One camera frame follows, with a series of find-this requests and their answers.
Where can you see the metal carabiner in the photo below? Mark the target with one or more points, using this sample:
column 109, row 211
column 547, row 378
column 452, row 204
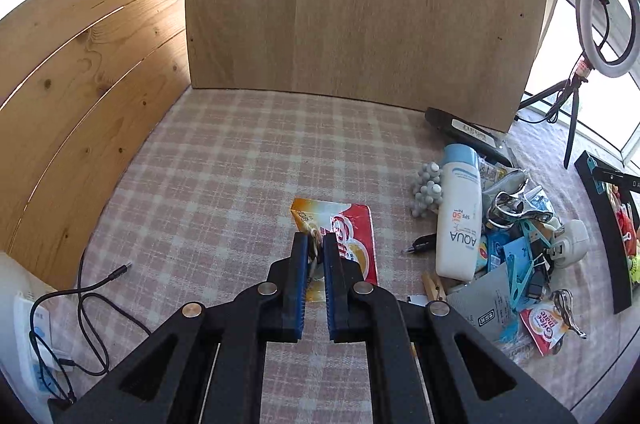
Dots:
column 567, row 311

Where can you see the white round device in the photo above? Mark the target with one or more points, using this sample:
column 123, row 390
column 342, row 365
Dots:
column 572, row 244

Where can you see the blue plastic gadget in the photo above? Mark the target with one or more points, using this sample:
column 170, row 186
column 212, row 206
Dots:
column 495, row 251

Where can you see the grey striped packet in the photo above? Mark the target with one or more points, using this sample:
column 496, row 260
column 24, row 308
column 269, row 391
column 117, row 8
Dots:
column 482, row 304

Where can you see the wooden clothespin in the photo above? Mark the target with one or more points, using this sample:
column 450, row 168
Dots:
column 440, row 288

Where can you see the black tripod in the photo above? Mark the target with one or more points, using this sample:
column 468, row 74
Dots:
column 570, row 114

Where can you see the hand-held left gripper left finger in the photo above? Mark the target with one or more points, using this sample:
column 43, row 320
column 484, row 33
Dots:
column 299, row 289

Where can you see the yellow plastic shuttlecock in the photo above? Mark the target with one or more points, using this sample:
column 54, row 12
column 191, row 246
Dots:
column 635, row 269

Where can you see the teal plastic clothespin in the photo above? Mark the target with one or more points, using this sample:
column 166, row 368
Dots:
column 522, row 274

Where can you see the light oak wooden board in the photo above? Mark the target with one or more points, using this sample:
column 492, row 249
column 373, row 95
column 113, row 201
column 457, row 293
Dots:
column 360, row 4

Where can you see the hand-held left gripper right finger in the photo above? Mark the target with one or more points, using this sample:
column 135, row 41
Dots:
column 331, row 291

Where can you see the black container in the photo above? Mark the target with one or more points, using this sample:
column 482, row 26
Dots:
column 605, row 244

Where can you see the white power strip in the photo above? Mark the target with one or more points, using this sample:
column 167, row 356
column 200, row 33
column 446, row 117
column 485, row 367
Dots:
column 37, row 354

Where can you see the black plug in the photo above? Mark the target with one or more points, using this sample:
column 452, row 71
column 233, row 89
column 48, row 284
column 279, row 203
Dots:
column 420, row 245

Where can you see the white bead cluster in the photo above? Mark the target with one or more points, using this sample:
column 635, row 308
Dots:
column 427, row 191

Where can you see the white sunscreen bottle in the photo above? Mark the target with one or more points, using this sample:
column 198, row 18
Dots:
column 457, row 214

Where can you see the black rectangular device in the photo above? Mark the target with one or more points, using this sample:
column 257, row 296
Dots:
column 465, row 129

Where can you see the pine plank panel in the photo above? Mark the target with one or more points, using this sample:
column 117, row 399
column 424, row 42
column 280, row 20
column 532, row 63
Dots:
column 85, row 104

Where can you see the coffee creamer sachet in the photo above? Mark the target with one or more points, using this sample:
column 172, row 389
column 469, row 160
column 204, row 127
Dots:
column 355, row 234
column 545, row 329

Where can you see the metal tongs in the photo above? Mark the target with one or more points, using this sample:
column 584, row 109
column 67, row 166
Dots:
column 515, row 204

